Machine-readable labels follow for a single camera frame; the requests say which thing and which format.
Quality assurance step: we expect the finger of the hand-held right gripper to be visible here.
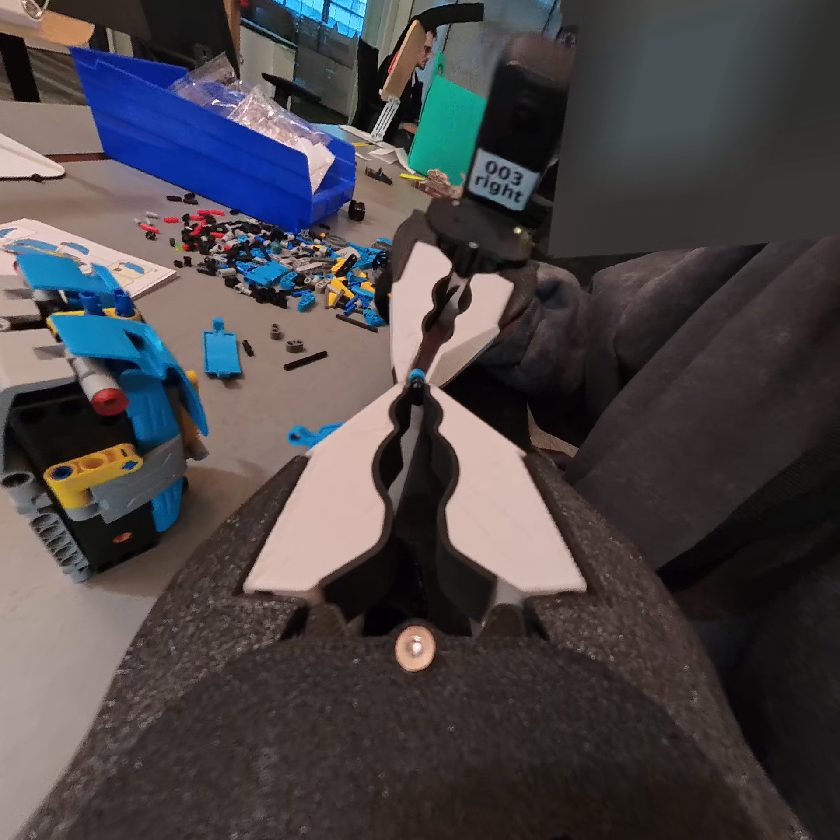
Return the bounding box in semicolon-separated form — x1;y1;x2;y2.
389;240;455;389
427;270;517;389

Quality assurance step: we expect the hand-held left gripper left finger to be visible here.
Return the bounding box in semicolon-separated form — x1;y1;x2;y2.
243;382;411;598

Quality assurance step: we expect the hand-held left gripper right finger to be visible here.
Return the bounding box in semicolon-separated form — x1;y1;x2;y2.
425;384;587;618

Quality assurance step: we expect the blue curved brick panel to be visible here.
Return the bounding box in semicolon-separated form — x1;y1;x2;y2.
287;369;427;450

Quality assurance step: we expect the blue toy brick robot model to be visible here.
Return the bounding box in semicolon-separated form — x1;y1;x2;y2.
0;252;210;585

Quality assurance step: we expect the person's right forearm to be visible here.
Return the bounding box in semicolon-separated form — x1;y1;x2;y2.
482;259;631;395

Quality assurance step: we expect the grey desk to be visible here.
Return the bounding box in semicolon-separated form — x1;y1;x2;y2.
0;98;460;840

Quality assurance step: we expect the wooden laptop stand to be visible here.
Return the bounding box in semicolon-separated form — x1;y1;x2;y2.
371;20;426;142

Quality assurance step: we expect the pile of loose toy bricks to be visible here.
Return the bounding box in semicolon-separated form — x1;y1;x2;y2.
134;190;395;332

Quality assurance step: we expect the blue flat brick panel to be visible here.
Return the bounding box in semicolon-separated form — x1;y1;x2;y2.
202;317;242;379

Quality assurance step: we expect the clear parts bag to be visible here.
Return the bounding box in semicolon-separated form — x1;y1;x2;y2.
167;56;240;119
226;85;336;191

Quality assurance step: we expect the black office chair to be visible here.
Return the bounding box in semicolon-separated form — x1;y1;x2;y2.
262;72;322;119

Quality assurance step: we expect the dark grey jacket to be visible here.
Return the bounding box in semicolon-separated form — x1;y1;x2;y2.
453;236;840;840

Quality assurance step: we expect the blue plastic bin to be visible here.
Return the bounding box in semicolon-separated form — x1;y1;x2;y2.
69;46;358;234

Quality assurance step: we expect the white instruction booklet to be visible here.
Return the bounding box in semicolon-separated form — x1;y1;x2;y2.
0;218;178;299

